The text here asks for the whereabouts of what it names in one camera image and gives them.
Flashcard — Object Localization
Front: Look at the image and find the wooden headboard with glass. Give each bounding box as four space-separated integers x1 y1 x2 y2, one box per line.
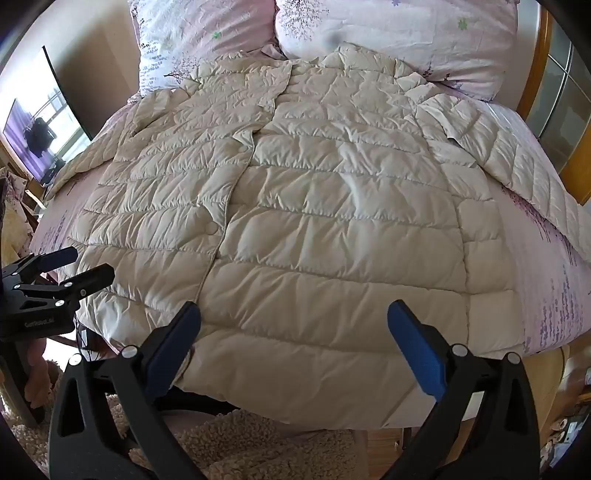
526 18 591 204

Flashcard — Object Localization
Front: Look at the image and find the pink floral pillow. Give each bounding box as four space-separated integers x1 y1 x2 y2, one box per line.
127 0 280 90

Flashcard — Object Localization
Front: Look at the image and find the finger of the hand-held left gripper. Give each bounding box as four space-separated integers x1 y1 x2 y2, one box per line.
14 264 115 310
0 246 78 283

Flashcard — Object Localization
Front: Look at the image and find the wooden bed frame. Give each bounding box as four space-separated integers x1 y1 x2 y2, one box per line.
522 344 573 416

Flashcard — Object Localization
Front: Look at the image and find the flat screen television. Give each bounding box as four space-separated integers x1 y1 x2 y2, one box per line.
2 45 93 185

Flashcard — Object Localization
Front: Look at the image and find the white floral tree-print pillow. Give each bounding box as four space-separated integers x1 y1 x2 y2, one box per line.
274 0 520 100

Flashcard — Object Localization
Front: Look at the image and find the cream quilted down jacket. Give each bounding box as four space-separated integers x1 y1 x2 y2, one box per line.
44 44 591 425

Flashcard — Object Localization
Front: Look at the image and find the cream fleece cloth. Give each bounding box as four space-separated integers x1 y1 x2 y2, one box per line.
9 392 365 480

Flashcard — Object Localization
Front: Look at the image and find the pink floral bed sheet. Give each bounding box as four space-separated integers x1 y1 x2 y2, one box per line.
28 83 591 356

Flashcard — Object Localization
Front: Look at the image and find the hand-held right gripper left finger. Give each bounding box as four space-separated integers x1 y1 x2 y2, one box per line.
48 301 218 480

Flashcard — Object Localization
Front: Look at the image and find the person's left hand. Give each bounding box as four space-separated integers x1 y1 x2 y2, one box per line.
25 342 62 411

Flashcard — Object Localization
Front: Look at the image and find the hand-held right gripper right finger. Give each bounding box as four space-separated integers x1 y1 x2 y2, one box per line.
387 300 541 480

